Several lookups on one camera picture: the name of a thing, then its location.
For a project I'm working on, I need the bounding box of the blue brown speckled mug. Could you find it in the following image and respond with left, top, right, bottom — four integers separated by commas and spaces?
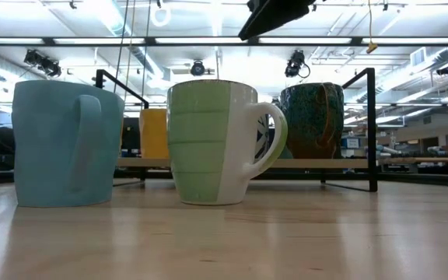
279, 82, 345, 159

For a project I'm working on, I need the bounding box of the white blue patterned mug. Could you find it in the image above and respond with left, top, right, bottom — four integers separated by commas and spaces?
254, 114, 274, 159

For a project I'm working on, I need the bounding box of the green and white mug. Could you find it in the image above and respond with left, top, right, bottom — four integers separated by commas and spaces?
166, 79, 289, 206

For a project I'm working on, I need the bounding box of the yellow mug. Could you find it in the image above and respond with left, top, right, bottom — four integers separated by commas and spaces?
138, 107, 170, 159

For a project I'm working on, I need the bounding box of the light blue mug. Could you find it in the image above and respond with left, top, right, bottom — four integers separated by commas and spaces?
12, 80, 126, 208

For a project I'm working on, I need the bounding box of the yellow hanging tag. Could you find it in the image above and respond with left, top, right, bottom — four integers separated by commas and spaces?
366, 0, 379, 54

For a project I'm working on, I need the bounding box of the black rig crossbar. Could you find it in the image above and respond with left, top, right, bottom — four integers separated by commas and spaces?
0, 36, 448, 47

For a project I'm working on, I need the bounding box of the white ceiling vent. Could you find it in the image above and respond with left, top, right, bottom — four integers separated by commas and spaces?
410, 47, 427, 67

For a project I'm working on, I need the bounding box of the black monitor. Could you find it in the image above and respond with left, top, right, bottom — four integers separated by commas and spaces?
121, 116, 142, 157

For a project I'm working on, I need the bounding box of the black ceiling light cluster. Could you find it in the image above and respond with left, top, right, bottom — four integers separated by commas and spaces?
23, 49, 62, 78

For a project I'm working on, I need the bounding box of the black overhead camera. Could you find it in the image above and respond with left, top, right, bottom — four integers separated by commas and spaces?
190, 59, 206, 77

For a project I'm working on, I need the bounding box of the white hanging cable loop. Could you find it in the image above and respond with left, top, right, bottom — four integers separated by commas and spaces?
149, 3, 173, 28

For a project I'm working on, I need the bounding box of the thin black hanging cable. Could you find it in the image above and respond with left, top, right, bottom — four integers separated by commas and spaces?
114, 0, 130, 85

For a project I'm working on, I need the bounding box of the wooden shelf rack black frame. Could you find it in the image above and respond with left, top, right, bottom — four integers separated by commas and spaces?
95, 68, 378, 193

